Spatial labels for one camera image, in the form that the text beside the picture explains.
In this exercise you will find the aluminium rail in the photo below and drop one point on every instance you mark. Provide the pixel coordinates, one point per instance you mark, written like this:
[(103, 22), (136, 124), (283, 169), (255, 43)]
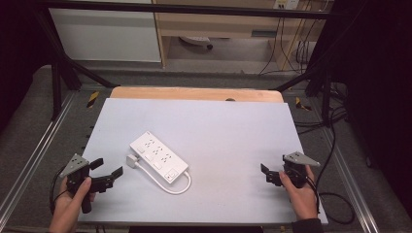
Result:
[(351, 184), (32, 157)]

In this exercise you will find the white wall socket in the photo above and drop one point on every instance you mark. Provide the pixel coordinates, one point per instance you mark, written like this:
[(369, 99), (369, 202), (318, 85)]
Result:
[(286, 4)]

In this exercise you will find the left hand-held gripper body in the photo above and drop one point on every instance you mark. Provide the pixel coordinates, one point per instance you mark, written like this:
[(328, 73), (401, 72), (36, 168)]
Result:
[(75, 164)]

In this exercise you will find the white chair base leg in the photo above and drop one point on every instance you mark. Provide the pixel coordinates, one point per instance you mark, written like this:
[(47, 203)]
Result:
[(196, 40)]

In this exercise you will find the person's right hand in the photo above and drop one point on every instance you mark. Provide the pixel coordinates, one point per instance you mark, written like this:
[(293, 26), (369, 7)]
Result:
[(301, 197)]

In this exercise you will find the wooden table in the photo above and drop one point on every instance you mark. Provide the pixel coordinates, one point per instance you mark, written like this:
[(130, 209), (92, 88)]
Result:
[(194, 93)]

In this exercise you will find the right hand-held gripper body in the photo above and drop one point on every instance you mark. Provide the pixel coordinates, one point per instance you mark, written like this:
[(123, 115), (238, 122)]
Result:
[(296, 170)]

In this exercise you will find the white cabinet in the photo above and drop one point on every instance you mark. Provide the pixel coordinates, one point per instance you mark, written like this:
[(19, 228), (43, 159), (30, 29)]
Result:
[(103, 35)]

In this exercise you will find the white plug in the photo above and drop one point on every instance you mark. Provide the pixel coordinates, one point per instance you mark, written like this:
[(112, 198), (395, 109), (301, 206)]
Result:
[(132, 160)]

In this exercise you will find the yellow black tape strip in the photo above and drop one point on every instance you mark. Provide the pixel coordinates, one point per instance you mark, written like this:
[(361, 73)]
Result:
[(93, 98), (301, 104)]

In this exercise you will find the person's left hand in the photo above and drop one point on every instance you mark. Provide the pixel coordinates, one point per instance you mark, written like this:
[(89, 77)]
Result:
[(68, 205)]

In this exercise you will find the black curtain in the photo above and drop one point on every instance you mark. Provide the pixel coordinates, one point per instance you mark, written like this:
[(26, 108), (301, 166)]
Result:
[(19, 48), (379, 81)]

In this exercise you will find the black metal frame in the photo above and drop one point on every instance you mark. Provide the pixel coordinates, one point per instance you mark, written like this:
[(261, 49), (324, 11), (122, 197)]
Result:
[(181, 8)]

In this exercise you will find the white power strip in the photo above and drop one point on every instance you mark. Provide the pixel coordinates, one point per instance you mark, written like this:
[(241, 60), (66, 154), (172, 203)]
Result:
[(158, 157)]

